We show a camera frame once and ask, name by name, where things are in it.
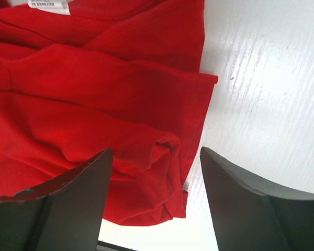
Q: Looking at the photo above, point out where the red t shirt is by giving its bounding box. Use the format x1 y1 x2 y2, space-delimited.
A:
0 1 218 226

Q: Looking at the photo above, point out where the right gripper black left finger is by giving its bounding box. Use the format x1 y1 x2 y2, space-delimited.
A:
0 150 113 250

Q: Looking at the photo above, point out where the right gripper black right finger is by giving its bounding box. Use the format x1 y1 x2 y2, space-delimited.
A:
200 147 314 250

